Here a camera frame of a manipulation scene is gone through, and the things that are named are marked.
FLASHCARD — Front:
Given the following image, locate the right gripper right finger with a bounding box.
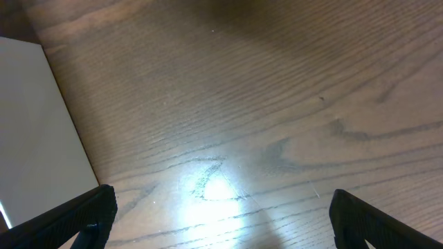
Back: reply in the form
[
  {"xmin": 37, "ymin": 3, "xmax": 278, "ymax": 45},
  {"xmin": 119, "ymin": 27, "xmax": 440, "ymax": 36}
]
[{"xmin": 329, "ymin": 189, "xmax": 442, "ymax": 249}]

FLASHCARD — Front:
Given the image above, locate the white cardboard box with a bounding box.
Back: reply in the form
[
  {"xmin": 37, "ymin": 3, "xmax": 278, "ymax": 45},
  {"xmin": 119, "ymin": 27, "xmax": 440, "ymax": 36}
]
[{"xmin": 1, "ymin": 37, "xmax": 98, "ymax": 228}]

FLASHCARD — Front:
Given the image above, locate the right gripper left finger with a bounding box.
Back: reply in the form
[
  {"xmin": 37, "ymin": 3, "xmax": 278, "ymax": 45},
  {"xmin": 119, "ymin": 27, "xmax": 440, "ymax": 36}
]
[{"xmin": 1, "ymin": 185, "xmax": 118, "ymax": 249}]

